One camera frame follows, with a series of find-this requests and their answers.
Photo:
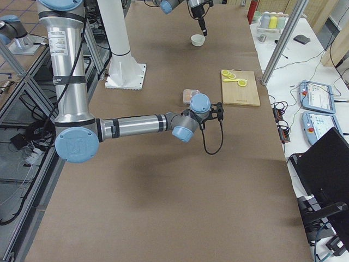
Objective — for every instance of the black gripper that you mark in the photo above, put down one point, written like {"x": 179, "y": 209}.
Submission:
{"x": 197, "y": 12}

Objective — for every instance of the clear plastic egg box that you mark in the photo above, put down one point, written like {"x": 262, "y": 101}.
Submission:
{"x": 190, "y": 91}

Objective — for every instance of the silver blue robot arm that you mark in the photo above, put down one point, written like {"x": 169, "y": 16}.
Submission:
{"x": 78, "y": 132}
{"x": 167, "y": 6}

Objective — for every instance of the brown egg in box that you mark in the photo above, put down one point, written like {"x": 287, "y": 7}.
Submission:
{"x": 187, "y": 97}

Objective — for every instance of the white bowl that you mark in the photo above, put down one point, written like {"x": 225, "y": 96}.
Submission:
{"x": 197, "y": 40}

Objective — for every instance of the red bottle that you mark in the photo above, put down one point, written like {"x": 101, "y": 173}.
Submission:
{"x": 251, "y": 11}

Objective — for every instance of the small metal cup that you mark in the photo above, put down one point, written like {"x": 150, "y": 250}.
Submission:
{"x": 262, "y": 38}

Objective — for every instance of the yellow plastic knife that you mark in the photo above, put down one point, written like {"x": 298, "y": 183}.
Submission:
{"x": 230, "y": 80}

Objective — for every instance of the tray of coloured cups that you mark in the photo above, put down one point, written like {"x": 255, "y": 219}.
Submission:
{"x": 272, "y": 22}

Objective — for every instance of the lemon slice by knife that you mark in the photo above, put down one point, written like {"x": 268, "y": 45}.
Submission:
{"x": 242, "y": 82}

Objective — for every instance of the wooden cutting board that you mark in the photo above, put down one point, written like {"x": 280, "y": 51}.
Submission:
{"x": 233, "y": 94}

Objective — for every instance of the dark grey pad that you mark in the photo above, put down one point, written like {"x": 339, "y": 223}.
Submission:
{"x": 301, "y": 39}

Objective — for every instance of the black power strip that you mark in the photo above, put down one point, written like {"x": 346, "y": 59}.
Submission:
{"x": 281, "y": 125}

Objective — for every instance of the upper teach pendant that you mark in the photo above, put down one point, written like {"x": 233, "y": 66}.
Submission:
{"x": 317, "y": 97}

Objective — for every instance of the teach pendant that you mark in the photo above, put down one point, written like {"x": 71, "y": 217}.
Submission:
{"x": 316, "y": 125}
{"x": 317, "y": 97}

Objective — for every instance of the lower teach pendant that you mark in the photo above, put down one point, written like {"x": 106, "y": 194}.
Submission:
{"x": 316, "y": 125}

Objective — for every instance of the black laptop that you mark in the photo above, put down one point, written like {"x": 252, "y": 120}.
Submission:
{"x": 323, "y": 172}

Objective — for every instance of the black stand beside laptop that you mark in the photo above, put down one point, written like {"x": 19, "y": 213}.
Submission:
{"x": 317, "y": 224}

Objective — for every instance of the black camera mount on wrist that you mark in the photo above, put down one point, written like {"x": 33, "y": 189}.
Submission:
{"x": 216, "y": 111}

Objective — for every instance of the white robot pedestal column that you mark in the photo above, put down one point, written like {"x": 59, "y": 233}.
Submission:
{"x": 124, "y": 71}

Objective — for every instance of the aluminium frame post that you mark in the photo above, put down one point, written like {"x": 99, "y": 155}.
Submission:
{"x": 283, "y": 40}

